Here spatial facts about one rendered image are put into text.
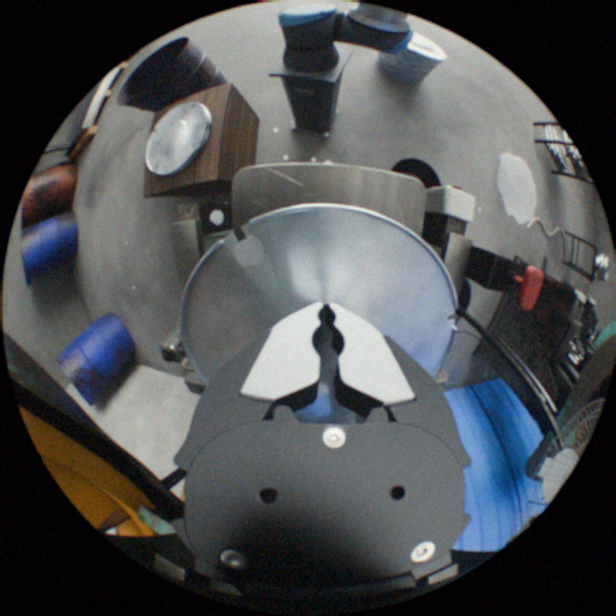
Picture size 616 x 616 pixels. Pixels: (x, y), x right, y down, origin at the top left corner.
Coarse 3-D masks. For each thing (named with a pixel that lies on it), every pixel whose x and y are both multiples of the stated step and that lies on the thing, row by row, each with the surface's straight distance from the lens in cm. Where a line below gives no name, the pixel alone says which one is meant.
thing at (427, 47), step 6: (414, 36) 132; (420, 36) 138; (414, 42) 124; (420, 42) 128; (426, 42) 133; (432, 42) 138; (414, 48) 118; (420, 48) 121; (426, 48) 124; (432, 48) 130; (438, 48) 135; (426, 54) 118; (432, 54) 122; (438, 54) 127; (444, 54) 132
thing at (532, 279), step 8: (528, 272) 34; (536, 272) 36; (520, 280) 38; (528, 280) 34; (536, 280) 37; (520, 288) 35; (528, 288) 35; (536, 288) 38; (520, 296) 35; (528, 296) 36; (536, 296) 39; (520, 304) 35; (528, 304) 37
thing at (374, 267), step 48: (288, 240) 12; (336, 240) 12; (384, 240) 13; (192, 288) 17; (240, 288) 14; (288, 288) 13; (336, 288) 13; (384, 288) 14; (432, 288) 16; (192, 336) 20; (240, 336) 17; (432, 336) 20
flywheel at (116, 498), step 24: (24, 408) 35; (48, 408) 44; (48, 432) 37; (72, 432) 42; (48, 456) 39; (72, 456) 39; (96, 456) 41; (72, 480) 46; (96, 480) 43; (120, 480) 46; (96, 504) 51; (120, 504) 54; (144, 504) 54; (96, 528) 55; (120, 528) 59; (144, 528) 61
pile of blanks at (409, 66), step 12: (408, 48) 116; (384, 60) 131; (396, 60) 124; (408, 60) 120; (420, 60) 120; (432, 60) 120; (384, 72) 134; (396, 72) 129; (408, 72) 128; (420, 72) 128
